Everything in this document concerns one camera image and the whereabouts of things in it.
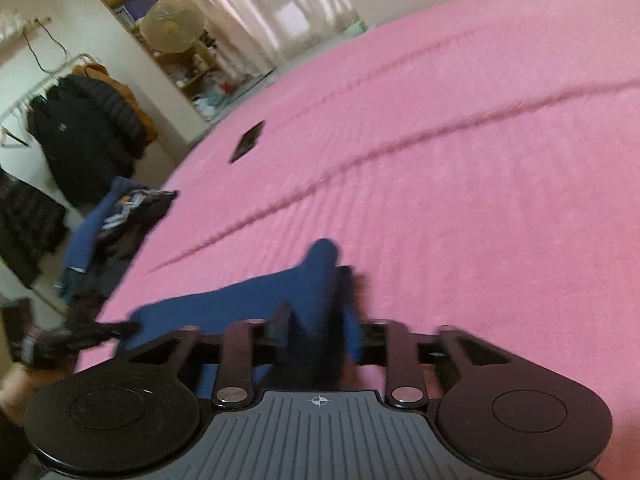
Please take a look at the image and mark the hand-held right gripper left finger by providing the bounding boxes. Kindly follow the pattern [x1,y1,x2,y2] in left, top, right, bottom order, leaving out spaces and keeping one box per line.
[115,302,295,410]

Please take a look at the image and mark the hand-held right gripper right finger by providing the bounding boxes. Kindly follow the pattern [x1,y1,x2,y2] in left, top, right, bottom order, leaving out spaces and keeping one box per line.
[339,266,512,410]

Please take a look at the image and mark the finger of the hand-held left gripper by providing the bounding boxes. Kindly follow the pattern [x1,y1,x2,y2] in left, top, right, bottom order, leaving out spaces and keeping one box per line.
[62,321,142,353]

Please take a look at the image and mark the blue garment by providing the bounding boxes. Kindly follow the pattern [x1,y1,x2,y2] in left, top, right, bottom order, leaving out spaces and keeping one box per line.
[125,238,363,392]

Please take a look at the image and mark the person's left forearm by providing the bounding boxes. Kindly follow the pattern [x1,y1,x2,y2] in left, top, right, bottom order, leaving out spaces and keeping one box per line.
[0,362,48,428]

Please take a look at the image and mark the pile of dark clothes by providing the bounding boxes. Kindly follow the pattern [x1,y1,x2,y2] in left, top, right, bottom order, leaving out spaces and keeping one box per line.
[75,189,179,313]

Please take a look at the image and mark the white clothes rack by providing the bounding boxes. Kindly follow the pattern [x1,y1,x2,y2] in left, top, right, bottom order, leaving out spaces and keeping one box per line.
[0,51,96,150]

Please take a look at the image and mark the blue sweater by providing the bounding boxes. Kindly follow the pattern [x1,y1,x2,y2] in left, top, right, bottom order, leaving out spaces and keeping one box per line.
[59,176,138,306]

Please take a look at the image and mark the dark hanging garment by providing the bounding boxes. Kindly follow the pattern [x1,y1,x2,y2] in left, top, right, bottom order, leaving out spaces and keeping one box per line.
[0,167,69,288]

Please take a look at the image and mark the pink bed blanket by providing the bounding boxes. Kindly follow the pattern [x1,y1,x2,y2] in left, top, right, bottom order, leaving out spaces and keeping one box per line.
[75,0,640,461]

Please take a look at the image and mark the black phone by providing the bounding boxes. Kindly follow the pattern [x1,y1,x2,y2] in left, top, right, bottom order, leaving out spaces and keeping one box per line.
[229,120,266,164]

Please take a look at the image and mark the black puffer jacket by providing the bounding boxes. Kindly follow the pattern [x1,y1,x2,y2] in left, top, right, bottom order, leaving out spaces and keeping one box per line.
[26,73,151,207]

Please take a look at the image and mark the brown jacket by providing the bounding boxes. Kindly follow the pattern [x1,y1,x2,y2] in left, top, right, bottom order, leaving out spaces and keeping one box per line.
[71,62,159,145]

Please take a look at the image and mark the wooden shelf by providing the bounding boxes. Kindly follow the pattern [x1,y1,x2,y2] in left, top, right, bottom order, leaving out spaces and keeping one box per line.
[88,0,277,123]

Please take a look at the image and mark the sheer white curtain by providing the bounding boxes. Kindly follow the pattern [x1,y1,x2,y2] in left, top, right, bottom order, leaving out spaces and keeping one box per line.
[137,0,362,77]

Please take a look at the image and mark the beige electric fan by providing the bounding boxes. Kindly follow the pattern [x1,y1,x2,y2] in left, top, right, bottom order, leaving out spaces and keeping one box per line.
[138,0,206,56]

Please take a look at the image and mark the black wall cable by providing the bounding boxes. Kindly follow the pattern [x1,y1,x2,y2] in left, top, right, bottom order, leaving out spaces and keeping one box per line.
[22,18,68,75]

